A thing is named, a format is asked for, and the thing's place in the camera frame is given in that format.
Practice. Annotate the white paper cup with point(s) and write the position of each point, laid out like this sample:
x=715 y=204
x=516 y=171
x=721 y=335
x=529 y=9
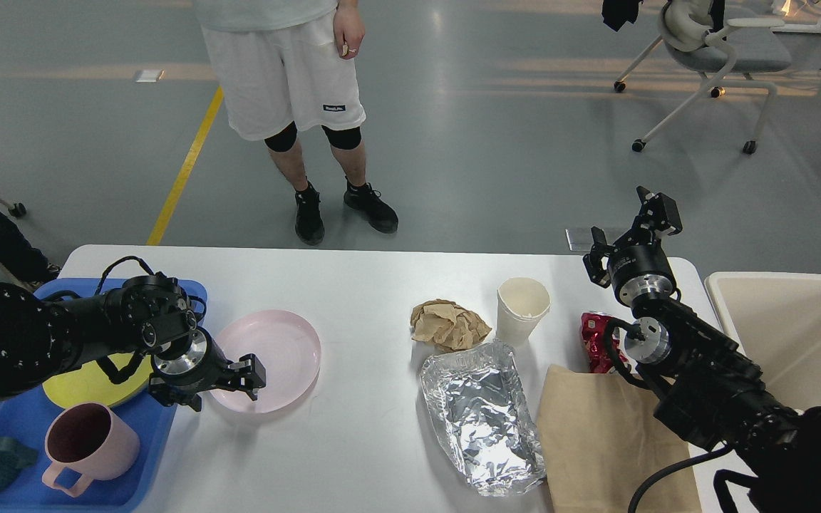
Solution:
x=521 y=304

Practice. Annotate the yellow plate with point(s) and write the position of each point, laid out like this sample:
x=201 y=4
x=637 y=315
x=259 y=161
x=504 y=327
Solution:
x=90 y=384

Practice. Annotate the crumpled aluminium foil tray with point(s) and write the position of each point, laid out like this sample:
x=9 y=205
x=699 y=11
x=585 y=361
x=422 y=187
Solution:
x=479 y=413

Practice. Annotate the blue plastic tray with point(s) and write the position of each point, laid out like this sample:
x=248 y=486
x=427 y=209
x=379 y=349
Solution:
x=27 y=417

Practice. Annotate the crumpled brown paper ball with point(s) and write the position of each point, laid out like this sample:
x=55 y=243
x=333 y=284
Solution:
x=447 y=325

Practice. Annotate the grey office chair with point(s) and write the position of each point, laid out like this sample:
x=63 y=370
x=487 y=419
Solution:
x=725 y=45

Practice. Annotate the standing person in white shorts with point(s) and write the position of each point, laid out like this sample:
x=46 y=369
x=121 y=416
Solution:
x=286 y=67

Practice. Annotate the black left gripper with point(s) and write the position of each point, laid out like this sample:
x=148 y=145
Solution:
x=200 y=368

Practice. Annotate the white waste bin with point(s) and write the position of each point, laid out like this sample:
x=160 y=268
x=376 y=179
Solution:
x=776 y=319

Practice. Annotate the white desk at top right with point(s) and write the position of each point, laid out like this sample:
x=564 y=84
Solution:
x=820 y=18

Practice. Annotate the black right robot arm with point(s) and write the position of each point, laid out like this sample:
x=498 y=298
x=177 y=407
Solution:
x=709 y=393

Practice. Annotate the crushed red can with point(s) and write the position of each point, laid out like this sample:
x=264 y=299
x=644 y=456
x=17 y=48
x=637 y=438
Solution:
x=593 y=329

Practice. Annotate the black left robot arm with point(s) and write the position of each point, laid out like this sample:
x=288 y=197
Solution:
x=149 y=318

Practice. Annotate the pink plate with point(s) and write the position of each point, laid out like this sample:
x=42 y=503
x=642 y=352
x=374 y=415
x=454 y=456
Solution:
x=288 y=347

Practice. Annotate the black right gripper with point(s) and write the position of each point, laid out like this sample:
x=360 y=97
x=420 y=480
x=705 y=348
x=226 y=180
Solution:
x=634 y=271

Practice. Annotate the brown paper bag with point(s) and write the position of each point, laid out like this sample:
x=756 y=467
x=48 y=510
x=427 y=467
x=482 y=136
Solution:
x=600 y=440

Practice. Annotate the pink mug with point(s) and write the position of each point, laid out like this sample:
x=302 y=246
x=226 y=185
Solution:
x=88 y=443

